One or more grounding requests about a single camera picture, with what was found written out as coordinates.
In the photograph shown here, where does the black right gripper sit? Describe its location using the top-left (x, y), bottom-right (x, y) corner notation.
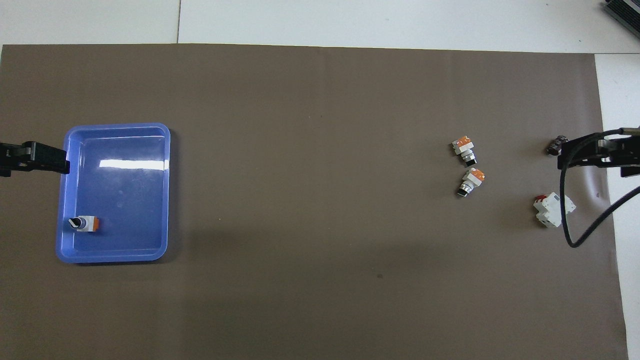
top-left (558, 131), bottom-right (640, 178)

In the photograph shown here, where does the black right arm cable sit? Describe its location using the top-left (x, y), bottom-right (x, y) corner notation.
top-left (559, 127), bottom-right (640, 249)

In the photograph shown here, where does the brown paper table mat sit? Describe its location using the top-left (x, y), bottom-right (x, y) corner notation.
top-left (0, 43), bottom-right (630, 360)

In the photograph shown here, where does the blue plastic tray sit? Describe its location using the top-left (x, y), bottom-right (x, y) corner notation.
top-left (55, 122), bottom-right (172, 264)

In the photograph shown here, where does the orange white selector switch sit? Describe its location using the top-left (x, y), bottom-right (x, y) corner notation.
top-left (68, 216), bottom-right (101, 233)
top-left (451, 135), bottom-right (478, 168)
top-left (456, 168), bottom-right (486, 198)

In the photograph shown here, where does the white red circuit breaker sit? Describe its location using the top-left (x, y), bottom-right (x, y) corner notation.
top-left (533, 192), bottom-right (577, 229)

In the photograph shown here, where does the small dark brown component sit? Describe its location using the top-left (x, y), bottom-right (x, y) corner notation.
top-left (546, 135), bottom-right (570, 156)

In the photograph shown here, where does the grey device at corner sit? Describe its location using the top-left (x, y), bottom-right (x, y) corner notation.
top-left (602, 0), bottom-right (640, 32)

